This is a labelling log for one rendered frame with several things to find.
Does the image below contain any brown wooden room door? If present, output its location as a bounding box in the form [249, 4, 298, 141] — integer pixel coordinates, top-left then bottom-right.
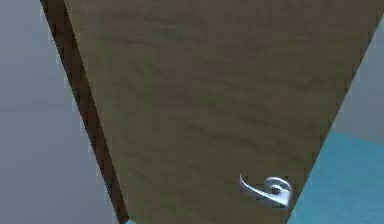
[39, 0, 384, 224]

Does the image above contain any silver lever door handle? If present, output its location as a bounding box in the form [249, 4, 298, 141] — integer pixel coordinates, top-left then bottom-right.
[238, 173, 294, 211]

